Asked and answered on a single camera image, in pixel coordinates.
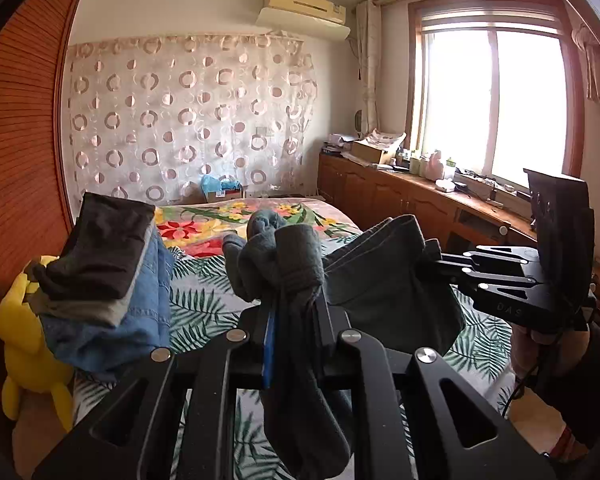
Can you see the yellow plush toy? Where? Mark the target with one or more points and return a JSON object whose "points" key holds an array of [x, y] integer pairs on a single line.
{"points": [[30, 350]]}

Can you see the circle print wall curtain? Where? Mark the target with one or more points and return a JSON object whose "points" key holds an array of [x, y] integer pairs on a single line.
{"points": [[180, 110]]}

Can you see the wooden frame window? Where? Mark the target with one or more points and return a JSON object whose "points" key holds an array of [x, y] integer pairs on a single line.
{"points": [[490, 90]]}

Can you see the pile of newspapers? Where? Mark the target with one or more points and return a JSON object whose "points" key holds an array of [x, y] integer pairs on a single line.
{"points": [[386, 137]]}

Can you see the person's right hand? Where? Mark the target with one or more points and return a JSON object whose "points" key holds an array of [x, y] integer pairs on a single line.
{"points": [[526, 355]]}

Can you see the cardboard box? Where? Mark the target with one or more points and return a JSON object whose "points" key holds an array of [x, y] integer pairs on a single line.
{"points": [[372, 152]]}

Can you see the pink bottle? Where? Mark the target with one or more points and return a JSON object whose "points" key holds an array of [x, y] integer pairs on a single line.
{"points": [[436, 166]]}

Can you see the beige window curtain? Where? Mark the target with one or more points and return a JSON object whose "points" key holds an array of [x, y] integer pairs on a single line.
{"points": [[369, 70]]}

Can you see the wooden slatted wardrobe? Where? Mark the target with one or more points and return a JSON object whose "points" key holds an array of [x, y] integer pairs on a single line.
{"points": [[20, 135]]}

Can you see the folded blue jeans pants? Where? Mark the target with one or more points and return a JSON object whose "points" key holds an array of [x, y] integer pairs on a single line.
{"points": [[145, 310]]}

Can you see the blue plastic bag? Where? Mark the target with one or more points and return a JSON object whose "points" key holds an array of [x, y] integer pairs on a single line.
{"points": [[215, 184]]}

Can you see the wall air conditioner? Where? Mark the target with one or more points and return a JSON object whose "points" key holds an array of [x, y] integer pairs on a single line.
{"points": [[305, 12]]}

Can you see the floral blanket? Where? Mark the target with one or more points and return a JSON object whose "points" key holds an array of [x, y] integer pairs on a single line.
{"points": [[200, 225]]}

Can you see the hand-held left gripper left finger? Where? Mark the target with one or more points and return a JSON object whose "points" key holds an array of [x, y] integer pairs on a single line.
{"points": [[269, 360]]}

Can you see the leaf print bed sheet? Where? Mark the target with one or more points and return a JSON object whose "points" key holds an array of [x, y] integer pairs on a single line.
{"points": [[205, 305]]}

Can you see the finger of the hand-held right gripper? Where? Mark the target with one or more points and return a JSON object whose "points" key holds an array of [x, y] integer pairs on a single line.
{"points": [[495, 258], [500, 287]]}

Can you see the folded black pants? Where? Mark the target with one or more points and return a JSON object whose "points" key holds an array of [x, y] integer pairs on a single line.
{"points": [[105, 250]]}

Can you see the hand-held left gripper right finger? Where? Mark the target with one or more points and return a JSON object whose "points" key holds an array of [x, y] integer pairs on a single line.
{"points": [[330, 340]]}

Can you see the folded grey pants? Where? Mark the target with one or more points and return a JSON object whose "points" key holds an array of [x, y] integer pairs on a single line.
{"points": [[105, 312]]}

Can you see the dark grey pants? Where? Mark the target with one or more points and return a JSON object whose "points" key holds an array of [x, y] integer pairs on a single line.
{"points": [[290, 260]]}

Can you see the long wooden cabinet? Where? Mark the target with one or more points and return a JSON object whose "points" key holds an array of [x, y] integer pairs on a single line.
{"points": [[380, 195]]}

